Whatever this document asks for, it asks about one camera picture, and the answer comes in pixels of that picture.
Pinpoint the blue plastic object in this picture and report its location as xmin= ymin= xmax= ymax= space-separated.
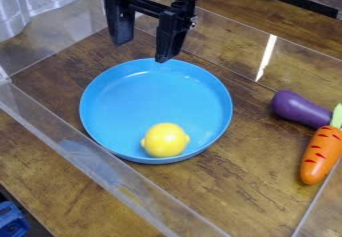
xmin=0 ymin=201 xmax=29 ymax=237

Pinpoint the clear acrylic enclosure wall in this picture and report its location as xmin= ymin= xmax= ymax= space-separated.
xmin=0 ymin=0 xmax=342 ymax=237

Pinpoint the purple toy eggplant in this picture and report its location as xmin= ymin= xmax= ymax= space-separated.
xmin=271 ymin=90 xmax=333 ymax=129

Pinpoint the yellow toy lemon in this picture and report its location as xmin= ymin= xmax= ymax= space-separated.
xmin=140 ymin=123 xmax=190 ymax=158

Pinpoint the orange toy carrot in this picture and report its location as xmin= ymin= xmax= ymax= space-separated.
xmin=299 ymin=103 xmax=342 ymax=185

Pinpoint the blue round tray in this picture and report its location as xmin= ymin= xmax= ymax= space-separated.
xmin=79 ymin=58 xmax=234 ymax=164

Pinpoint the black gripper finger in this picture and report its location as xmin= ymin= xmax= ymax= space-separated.
xmin=155 ymin=11 xmax=192 ymax=63
xmin=104 ymin=0 xmax=135 ymax=45

